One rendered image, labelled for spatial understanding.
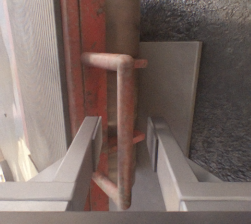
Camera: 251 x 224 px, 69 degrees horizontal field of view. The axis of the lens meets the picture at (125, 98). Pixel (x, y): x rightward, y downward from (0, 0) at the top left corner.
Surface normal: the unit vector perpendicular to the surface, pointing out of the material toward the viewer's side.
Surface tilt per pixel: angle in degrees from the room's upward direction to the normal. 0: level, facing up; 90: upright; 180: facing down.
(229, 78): 0
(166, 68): 0
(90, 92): 90
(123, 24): 81
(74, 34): 90
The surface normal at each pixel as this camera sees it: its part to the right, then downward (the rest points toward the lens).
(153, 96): -0.76, 0.18
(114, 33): 0.26, 0.28
